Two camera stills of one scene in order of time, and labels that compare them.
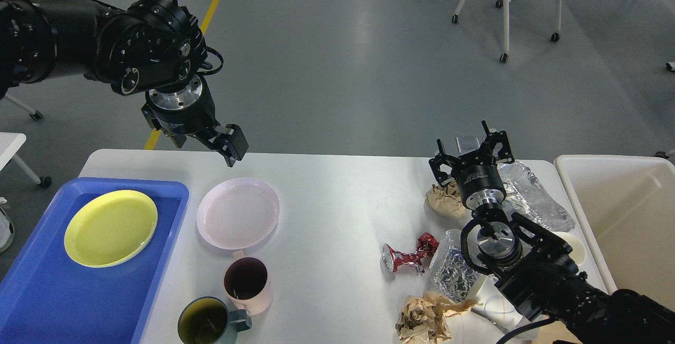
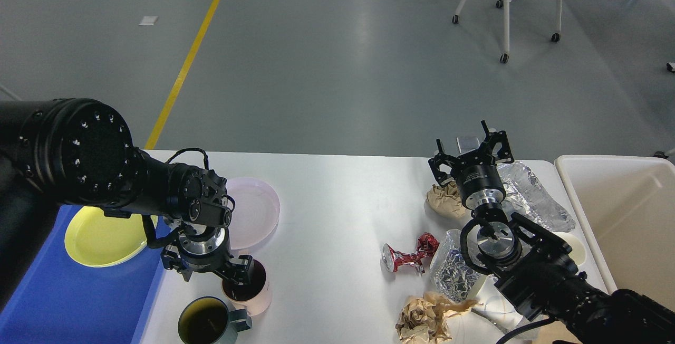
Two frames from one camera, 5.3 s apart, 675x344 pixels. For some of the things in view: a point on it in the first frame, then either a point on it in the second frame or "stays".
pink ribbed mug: (247, 284) stays
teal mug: (207, 320) stays
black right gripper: (480, 184) stays
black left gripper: (187, 108) to (207, 254)
